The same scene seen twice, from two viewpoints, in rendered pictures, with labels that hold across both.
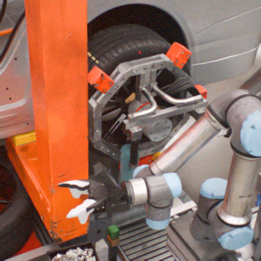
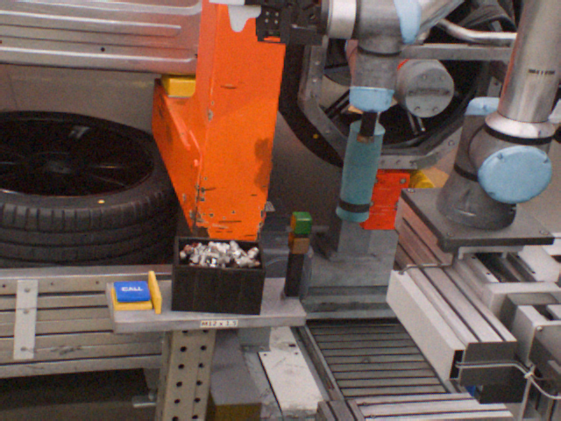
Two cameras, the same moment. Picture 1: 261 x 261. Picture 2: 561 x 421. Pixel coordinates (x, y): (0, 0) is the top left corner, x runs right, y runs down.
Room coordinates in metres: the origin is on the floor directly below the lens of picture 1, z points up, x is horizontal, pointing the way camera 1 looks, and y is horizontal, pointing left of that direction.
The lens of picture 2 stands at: (-0.64, -0.34, 1.69)
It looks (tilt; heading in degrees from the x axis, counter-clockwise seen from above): 26 degrees down; 12
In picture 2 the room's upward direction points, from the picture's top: 8 degrees clockwise
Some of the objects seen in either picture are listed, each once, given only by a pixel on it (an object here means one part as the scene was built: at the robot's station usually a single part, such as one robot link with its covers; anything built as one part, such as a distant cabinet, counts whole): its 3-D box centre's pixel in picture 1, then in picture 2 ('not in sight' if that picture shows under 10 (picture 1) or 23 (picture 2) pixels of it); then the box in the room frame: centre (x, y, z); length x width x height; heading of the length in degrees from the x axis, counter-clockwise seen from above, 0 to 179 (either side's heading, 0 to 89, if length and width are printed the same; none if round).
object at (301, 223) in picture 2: (113, 231); (301, 223); (1.48, 0.05, 0.64); 0.04 x 0.04 x 0.04; 30
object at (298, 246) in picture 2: (113, 239); (298, 242); (1.48, 0.05, 0.59); 0.04 x 0.04 x 0.04; 30
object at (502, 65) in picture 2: (197, 110); (507, 68); (1.97, -0.30, 0.93); 0.09 x 0.05 x 0.05; 30
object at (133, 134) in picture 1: (131, 130); not in sight; (1.80, -0.01, 0.93); 0.09 x 0.05 x 0.05; 30
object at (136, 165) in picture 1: (134, 151); (370, 110); (1.78, -0.02, 0.83); 0.04 x 0.04 x 0.16
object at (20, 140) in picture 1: (24, 131); (188, 81); (2.04, 0.52, 0.71); 0.14 x 0.14 x 0.05; 30
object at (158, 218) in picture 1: (157, 207); (372, 74); (1.16, -0.09, 1.11); 0.11 x 0.08 x 0.11; 17
